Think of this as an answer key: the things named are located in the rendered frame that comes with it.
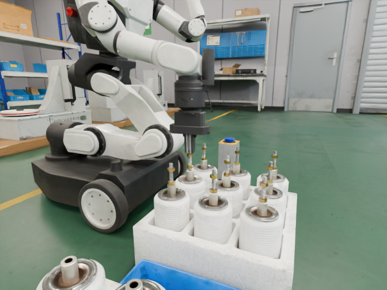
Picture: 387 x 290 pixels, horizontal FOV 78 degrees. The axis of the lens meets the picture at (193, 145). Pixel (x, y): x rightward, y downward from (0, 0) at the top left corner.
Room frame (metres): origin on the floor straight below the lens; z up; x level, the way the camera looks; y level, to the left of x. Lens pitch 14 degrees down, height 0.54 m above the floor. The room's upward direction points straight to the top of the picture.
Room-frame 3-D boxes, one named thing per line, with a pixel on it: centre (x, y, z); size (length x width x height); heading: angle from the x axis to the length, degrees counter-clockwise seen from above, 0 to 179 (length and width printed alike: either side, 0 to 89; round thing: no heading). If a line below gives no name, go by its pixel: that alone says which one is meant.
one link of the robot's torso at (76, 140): (1.15, 0.49, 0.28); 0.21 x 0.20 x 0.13; 68
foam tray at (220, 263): (0.65, -0.10, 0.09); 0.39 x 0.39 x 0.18; 66
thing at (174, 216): (0.59, 0.06, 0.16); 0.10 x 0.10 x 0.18
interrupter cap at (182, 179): (0.70, 0.01, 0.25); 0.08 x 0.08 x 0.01
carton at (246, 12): (5.38, -1.11, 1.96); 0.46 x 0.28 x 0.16; 64
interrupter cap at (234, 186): (0.65, -0.10, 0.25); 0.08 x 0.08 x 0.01
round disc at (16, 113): (2.24, 1.63, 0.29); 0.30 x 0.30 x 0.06
